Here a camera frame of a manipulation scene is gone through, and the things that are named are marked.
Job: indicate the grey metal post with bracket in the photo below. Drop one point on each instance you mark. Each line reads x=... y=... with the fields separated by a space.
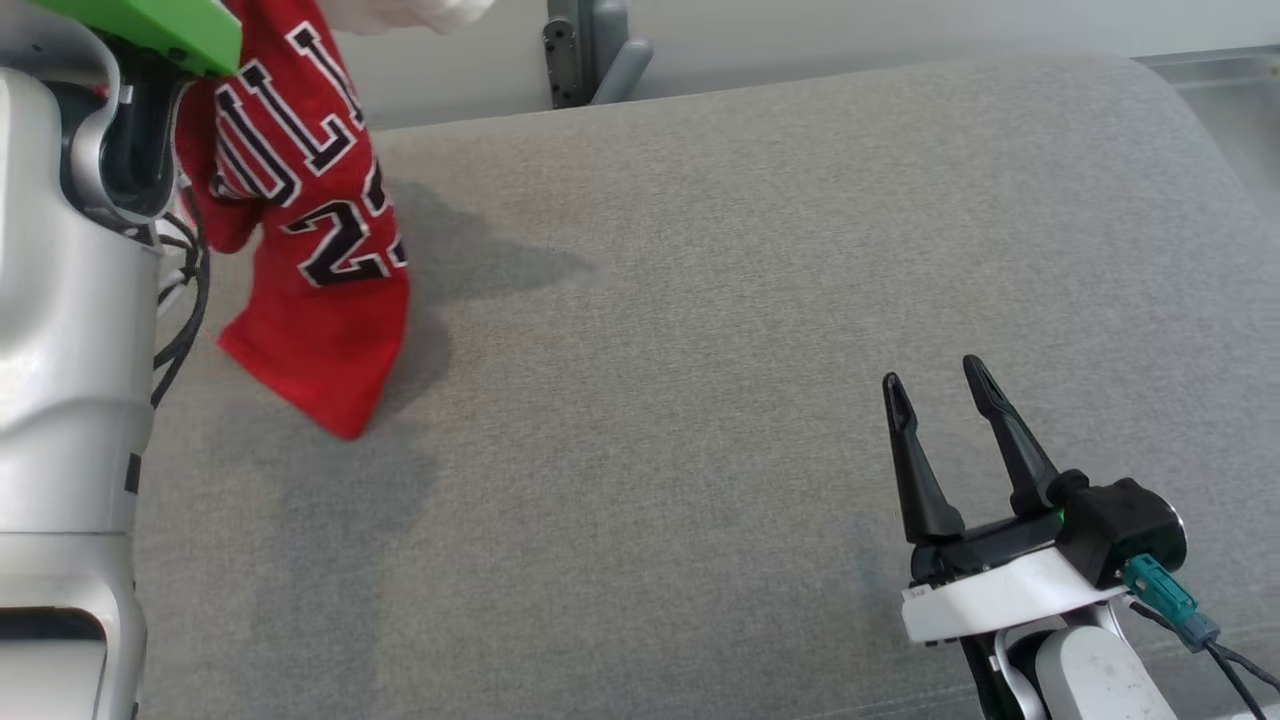
x=585 y=50

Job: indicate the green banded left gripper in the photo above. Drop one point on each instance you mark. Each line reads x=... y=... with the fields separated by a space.
x=150 y=25

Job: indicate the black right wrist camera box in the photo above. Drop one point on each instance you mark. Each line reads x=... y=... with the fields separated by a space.
x=1125 y=520

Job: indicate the red basketball jersey number 23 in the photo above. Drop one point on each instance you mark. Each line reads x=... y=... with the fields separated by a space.
x=320 y=330

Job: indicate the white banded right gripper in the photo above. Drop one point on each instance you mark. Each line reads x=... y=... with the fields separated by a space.
x=1000 y=595

